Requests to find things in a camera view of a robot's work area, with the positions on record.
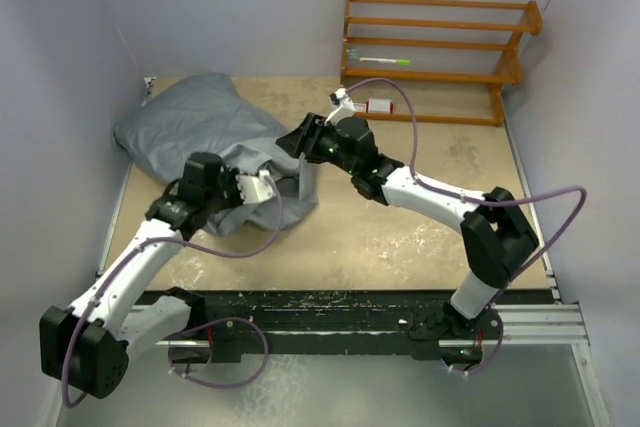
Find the aluminium rail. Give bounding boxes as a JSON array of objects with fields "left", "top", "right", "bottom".
[{"left": 496, "top": 304, "right": 589, "bottom": 346}]

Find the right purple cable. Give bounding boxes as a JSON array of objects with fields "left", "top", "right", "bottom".
[{"left": 344, "top": 77, "right": 587, "bottom": 379}]

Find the green white pen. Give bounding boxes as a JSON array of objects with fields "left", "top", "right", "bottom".
[{"left": 358, "top": 57, "right": 411, "bottom": 66}]

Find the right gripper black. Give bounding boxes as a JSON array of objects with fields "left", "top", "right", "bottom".
[{"left": 276, "top": 114, "right": 357, "bottom": 176}]

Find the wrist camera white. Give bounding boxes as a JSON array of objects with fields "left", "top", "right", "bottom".
[
  {"left": 324, "top": 87, "right": 356, "bottom": 125},
  {"left": 236, "top": 169, "right": 276, "bottom": 204}
]

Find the purple cable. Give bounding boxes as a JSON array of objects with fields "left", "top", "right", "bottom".
[
  {"left": 344, "top": 77, "right": 587, "bottom": 379},
  {"left": 62, "top": 174, "right": 285, "bottom": 408}
]

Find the wooden orange shelf rack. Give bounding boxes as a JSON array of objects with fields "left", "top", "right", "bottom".
[{"left": 339, "top": 0, "right": 543, "bottom": 127}]

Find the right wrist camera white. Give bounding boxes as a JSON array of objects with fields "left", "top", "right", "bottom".
[{"left": 324, "top": 87, "right": 356, "bottom": 125}]

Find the grey pillowcase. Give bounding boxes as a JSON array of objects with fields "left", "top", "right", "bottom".
[{"left": 113, "top": 73, "right": 318, "bottom": 237}]

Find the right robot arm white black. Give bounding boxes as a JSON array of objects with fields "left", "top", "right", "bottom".
[{"left": 276, "top": 113, "right": 539, "bottom": 338}]

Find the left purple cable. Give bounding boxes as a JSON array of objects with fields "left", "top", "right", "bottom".
[{"left": 62, "top": 174, "right": 285, "bottom": 408}]

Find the red white small box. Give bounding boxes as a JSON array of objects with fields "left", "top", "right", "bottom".
[{"left": 366, "top": 98, "right": 394, "bottom": 115}]

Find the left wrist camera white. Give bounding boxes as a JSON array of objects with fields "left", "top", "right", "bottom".
[{"left": 236, "top": 169, "right": 276, "bottom": 204}]

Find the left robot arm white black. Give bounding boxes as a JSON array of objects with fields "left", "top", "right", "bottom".
[{"left": 38, "top": 152, "right": 273, "bottom": 399}]

